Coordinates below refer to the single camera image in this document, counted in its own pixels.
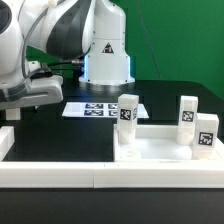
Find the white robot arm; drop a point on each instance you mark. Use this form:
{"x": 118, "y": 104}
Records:
{"x": 64, "y": 29}

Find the white marker base sheet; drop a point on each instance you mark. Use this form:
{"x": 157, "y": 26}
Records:
{"x": 87, "y": 109}

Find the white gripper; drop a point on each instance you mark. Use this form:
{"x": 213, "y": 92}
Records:
{"x": 17, "y": 92}

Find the white U-shaped obstacle fence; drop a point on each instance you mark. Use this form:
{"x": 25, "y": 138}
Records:
{"x": 202, "y": 173}

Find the white square tabletop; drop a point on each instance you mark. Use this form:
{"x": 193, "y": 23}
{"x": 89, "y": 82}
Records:
{"x": 153, "y": 143}

